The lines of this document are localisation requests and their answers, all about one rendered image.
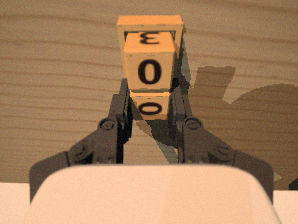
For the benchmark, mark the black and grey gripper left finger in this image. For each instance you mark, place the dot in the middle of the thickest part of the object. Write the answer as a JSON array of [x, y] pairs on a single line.
[[103, 146]]

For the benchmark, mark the orange calendar cube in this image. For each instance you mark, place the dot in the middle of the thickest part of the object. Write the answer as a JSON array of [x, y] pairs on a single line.
[[150, 104], [149, 60]]

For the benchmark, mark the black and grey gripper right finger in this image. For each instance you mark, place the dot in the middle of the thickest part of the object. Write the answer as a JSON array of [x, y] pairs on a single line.
[[196, 145]]

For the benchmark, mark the orange wooden tray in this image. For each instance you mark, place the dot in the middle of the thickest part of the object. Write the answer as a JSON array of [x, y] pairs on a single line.
[[171, 23]]

